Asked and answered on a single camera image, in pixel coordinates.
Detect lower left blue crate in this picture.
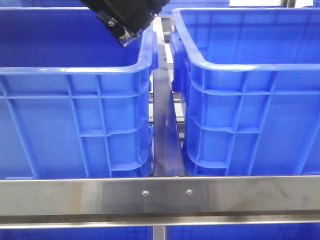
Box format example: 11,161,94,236
0,226,153,240

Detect large blue plastic crate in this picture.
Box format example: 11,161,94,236
170,7,320,176

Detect left blue plastic crate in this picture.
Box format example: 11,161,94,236
0,7,158,180

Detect steel centre divider bar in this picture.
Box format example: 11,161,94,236
153,17,185,177

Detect steel front shelf rail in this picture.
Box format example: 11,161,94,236
0,175,320,229

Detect lower right blue crate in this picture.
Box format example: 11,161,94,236
167,223,320,240

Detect distant tall blue crate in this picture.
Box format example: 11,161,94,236
158,0,230,16

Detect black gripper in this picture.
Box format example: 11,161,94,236
81,0,170,48

